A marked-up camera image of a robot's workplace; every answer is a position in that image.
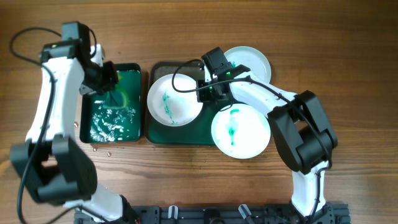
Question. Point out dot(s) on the white plate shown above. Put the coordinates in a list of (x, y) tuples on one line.
[(240, 131), (251, 58), (169, 107)]

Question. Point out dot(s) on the large dark serving tray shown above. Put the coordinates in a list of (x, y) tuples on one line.
[(195, 133)]

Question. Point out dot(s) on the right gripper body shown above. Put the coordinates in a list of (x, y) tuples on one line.
[(208, 93)]

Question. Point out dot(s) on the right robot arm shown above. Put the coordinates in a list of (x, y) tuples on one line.
[(302, 133)]

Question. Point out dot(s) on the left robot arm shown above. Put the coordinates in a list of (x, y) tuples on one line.
[(52, 167)]

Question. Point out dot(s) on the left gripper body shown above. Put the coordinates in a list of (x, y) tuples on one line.
[(99, 79)]

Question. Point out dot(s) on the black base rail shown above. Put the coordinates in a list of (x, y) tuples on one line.
[(331, 213)]

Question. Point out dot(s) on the small black water tray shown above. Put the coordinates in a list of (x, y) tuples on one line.
[(100, 125)]

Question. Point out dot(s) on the green yellow sponge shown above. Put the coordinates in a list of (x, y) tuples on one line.
[(116, 100)]

